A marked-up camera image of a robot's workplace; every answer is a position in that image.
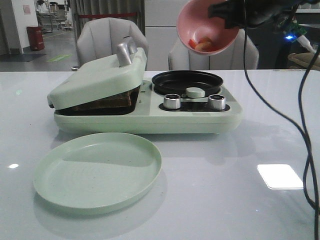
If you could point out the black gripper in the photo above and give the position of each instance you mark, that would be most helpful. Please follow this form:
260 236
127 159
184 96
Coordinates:
253 13

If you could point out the pink bowl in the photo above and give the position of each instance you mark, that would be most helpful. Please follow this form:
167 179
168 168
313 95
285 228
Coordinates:
193 23

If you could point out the orange shrimp pieces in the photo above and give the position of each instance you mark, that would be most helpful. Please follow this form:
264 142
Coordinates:
205 44

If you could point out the mint green sandwich maker lid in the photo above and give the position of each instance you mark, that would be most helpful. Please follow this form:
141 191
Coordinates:
99 79

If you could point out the mint green breakfast maker base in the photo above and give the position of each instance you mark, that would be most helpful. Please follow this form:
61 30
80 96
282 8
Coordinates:
149 118

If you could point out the dark grey counter cabinet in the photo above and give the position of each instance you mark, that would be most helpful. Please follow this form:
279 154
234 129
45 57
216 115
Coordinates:
273 48

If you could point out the blue lit circuit board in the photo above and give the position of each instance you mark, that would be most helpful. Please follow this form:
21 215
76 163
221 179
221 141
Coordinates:
293 31

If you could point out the right grey upholstered chair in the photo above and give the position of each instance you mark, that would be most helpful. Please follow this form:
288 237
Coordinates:
239 55

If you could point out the grey upholstered chair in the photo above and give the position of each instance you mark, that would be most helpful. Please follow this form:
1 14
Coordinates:
239 55
99 38

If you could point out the white refrigerator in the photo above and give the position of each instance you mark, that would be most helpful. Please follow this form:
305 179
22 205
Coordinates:
160 17

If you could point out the beige sofa cushion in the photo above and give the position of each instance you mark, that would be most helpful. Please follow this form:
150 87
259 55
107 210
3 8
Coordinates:
300 60

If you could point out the right silver control knob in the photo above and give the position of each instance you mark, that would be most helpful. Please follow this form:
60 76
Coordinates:
216 102

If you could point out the silver control knob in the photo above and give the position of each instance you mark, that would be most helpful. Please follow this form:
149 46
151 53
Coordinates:
216 102
172 101

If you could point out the black round frying pan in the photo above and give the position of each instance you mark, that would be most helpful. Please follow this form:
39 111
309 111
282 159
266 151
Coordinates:
177 81

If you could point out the red barrier belt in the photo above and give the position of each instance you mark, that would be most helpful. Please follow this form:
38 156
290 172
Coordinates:
113 15

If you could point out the left silver control knob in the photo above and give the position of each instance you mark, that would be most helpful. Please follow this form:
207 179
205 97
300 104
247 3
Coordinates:
172 101

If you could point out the left grey upholstered chair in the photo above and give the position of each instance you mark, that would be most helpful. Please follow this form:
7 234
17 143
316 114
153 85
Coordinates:
99 38

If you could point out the red trash bin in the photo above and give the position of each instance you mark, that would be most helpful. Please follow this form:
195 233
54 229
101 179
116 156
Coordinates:
35 38

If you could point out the mint green plate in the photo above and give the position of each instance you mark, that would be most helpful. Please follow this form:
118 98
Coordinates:
98 173

